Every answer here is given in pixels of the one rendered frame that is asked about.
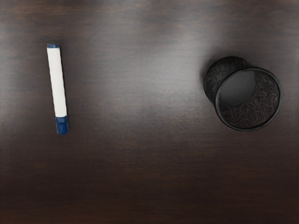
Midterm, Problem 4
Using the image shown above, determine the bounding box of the white marker with blue cap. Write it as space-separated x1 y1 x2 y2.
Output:
46 43 70 136

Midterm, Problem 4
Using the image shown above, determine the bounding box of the black mesh pen holder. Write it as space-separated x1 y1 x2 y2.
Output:
202 55 284 132

